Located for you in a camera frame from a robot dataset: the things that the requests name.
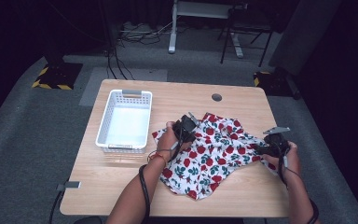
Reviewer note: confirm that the grey curtain panel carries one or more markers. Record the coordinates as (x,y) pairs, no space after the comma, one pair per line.
(304,34)

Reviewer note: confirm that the person's left hand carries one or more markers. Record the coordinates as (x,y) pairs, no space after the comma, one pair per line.
(166,141)

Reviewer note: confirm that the white plastic basket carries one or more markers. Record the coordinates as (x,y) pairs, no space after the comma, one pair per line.
(127,124)

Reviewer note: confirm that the black metal chair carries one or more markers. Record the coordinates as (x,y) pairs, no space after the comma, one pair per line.
(248,26)

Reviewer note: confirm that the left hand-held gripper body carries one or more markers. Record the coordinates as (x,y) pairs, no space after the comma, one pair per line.
(185,129)

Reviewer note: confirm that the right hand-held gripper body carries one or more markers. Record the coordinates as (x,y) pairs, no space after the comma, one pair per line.
(276,144)

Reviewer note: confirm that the white desk frame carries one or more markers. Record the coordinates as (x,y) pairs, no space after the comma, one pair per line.
(199,9)

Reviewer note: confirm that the black yellow striped stand base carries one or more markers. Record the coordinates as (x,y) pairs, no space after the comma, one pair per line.
(273,82)
(57,76)

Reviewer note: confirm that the person's right hand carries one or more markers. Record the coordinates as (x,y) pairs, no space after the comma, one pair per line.
(293,161)

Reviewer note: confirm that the grey round table grommet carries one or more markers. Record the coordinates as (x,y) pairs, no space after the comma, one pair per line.
(217,97)

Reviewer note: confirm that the grey table edge clamp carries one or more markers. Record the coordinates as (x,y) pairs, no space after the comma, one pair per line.
(70,185)

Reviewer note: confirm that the white red floral garment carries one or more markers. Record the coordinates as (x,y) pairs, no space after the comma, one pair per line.
(217,161)

